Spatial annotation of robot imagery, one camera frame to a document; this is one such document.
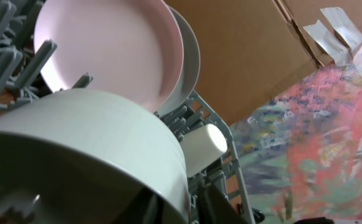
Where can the grey plate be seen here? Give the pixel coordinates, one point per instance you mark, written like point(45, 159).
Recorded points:
point(191, 67)

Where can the grey tape strips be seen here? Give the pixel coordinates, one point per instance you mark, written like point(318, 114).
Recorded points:
point(344, 43)

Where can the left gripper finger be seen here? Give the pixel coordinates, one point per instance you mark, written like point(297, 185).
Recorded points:
point(214, 208)

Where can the colourful painted board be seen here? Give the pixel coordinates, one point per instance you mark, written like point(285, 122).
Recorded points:
point(301, 154)

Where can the white cup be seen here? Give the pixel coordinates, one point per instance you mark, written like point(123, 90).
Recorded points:
point(202, 147)

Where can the grey bowl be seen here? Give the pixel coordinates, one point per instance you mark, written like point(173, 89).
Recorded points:
point(88, 156)

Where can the pink plate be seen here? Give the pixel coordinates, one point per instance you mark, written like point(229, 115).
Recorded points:
point(132, 48)

